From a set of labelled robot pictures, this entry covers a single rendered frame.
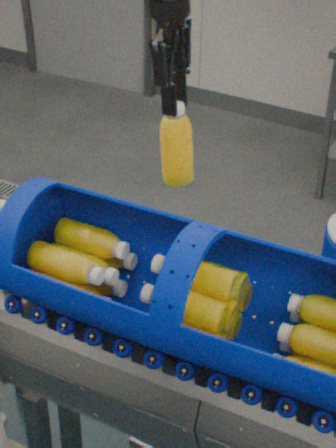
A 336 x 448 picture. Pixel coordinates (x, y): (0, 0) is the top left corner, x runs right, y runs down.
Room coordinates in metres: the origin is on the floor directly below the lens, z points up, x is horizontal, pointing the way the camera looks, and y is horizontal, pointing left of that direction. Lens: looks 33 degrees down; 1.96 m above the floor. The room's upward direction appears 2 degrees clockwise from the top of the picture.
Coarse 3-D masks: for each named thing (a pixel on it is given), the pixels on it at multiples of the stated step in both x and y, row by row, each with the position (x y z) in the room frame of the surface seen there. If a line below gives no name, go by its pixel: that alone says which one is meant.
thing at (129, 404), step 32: (0, 352) 1.18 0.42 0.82; (32, 352) 1.14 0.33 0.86; (64, 352) 1.11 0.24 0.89; (32, 384) 1.21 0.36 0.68; (64, 384) 1.11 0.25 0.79; (96, 384) 1.06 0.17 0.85; (128, 384) 1.03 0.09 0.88; (96, 416) 1.13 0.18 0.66; (128, 416) 1.05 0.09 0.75; (160, 416) 0.98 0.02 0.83; (192, 416) 0.96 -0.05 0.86; (224, 416) 0.94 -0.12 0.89
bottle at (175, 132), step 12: (168, 120) 1.21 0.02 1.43; (180, 120) 1.21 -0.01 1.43; (168, 132) 1.21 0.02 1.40; (180, 132) 1.20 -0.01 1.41; (168, 144) 1.21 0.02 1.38; (180, 144) 1.20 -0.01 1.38; (192, 144) 1.23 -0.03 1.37; (168, 156) 1.21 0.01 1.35; (180, 156) 1.21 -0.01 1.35; (192, 156) 1.23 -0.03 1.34; (168, 168) 1.21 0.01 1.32; (180, 168) 1.21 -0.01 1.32; (192, 168) 1.23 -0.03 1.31; (168, 180) 1.22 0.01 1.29; (180, 180) 1.21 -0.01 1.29
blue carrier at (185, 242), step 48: (48, 192) 1.37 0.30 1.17; (0, 240) 1.17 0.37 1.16; (48, 240) 1.35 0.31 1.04; (144, 240) 1.31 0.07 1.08; (192, 240) 1.09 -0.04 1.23; (240, 240) 1.18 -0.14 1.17; (0, 288) 1.18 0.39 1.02; (48, 288) 1.10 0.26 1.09; (288, 288) 1.15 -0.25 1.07; (144, 336) 1.00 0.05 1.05; (192, 336) 0.95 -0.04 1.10; (240, 336) 1.11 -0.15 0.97; (288, 384) 0.87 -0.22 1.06
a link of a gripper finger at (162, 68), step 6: (150, 42) 1.16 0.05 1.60; (162, 42) 1.16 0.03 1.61; (150, 48) 1.16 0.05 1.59; (162, 48) 1.16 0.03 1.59; (156, 54) 1.16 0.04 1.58; (162, 54) 1.16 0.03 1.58; (156, 60) 1.17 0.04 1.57; (162, 60) 1.16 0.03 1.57; (156, 66) 1.17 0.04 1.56; (162, 66) 1.16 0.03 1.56; (156, 72) 1.17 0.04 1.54; (162, 72) 1.17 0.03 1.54; (156, 78) 1.17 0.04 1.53; (162, 78) 1.17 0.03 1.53; (156, 84) 1.18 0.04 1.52
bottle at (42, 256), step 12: (36, 240) 1.23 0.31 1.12; (36, 252) 1.19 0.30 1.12; (48, 252) 1.19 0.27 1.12; (60, 252) 1.18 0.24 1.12; (72, 252) 1.19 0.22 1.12; (36, 264) 1.18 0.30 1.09; (48, 264) 1.17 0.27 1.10; (60, 264) 1.16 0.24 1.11; (72, 264) 1.15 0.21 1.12; (84, 264) 1.15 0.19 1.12; (60, 276) 1.16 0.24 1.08; (72, 276) 1.14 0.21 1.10; (84, 276) 1.14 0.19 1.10
